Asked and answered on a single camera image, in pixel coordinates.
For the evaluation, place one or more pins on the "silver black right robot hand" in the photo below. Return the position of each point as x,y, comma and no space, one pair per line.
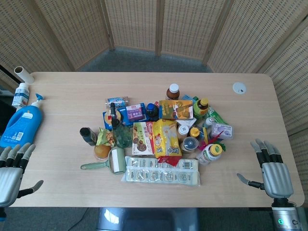
276,178

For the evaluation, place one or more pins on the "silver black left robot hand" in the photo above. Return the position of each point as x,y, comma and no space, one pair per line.
9,178

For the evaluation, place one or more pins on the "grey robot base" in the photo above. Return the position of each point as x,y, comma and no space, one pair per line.
146,219

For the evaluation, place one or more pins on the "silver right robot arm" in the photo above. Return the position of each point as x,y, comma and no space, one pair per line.
286,214

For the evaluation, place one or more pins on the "blue detergent pump bottle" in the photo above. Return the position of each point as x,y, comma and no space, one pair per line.
20,125

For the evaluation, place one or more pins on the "white bottle yellow green cap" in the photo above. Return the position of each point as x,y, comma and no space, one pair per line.
209,154

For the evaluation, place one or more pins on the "white bottle blue label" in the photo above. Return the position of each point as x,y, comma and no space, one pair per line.
20,95

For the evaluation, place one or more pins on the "small dark bottle black cap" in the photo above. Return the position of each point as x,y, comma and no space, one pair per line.
87,136

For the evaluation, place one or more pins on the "beige bottle white cap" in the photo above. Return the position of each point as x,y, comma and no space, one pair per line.
183,131

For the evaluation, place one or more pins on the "brown bottle white cap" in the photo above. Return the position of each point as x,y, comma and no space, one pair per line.
173,92

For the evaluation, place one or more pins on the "dark bottle blue cap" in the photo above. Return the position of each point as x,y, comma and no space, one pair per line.
152,112

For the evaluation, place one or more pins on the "purple wet wipes pack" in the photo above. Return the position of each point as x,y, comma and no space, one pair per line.
222,131

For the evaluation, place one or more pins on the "colourful feather shuttlecock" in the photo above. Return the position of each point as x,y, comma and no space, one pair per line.
209,140

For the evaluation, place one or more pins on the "green white tube pack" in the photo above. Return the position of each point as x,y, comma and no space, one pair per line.
216,116

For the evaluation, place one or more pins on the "orange fruit cup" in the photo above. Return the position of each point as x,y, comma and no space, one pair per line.
102,151

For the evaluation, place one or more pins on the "green yellow snack bag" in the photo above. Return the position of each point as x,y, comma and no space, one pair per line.
106,137

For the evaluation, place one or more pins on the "white small box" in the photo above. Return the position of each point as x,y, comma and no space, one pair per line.
187,124

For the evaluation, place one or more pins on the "green lint roller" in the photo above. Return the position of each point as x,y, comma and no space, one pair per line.
116,161

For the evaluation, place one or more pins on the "red snack pack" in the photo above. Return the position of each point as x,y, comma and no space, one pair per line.
168,160

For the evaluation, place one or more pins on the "blue yellow package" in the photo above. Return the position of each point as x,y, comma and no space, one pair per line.
107,120

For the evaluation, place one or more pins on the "green carton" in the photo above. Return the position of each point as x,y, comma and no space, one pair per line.
195,98

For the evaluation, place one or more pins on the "white plastic wrapped pack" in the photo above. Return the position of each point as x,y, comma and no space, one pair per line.
161,174

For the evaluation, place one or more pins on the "yellow cracker pack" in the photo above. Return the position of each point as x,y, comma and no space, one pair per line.
166,139

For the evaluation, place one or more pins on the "light blue box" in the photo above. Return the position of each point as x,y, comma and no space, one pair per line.
187,97

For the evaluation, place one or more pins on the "yellow snack box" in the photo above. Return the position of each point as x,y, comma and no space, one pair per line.
176,110

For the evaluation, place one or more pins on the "small blue printed can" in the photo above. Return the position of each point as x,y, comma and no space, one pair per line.
117,101

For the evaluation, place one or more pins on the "cookie box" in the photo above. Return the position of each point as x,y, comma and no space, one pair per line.
142,139

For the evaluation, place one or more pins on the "purple blue box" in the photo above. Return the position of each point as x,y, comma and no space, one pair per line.
136,112

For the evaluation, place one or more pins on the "wicker folding screen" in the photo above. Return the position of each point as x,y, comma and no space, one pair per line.
154,26

